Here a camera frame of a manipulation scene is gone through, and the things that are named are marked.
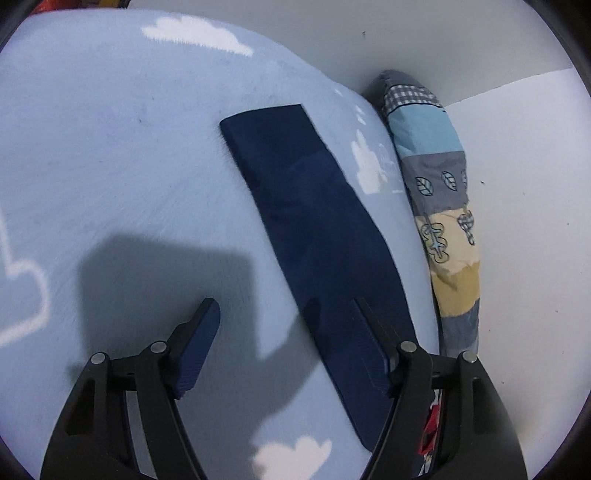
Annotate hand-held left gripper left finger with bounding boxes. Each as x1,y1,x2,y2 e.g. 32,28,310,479
41,298,221,480

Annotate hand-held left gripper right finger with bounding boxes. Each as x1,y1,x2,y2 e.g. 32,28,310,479
353,296,528,480

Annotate navy blue pants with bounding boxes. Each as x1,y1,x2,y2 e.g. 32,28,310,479
219,104,439,455

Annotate patchwork leaf print quilt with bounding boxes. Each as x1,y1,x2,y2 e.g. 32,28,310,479
373,69,482,478

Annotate light blue cloud blanket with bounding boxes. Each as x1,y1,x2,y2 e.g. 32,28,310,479
0,4,444,480

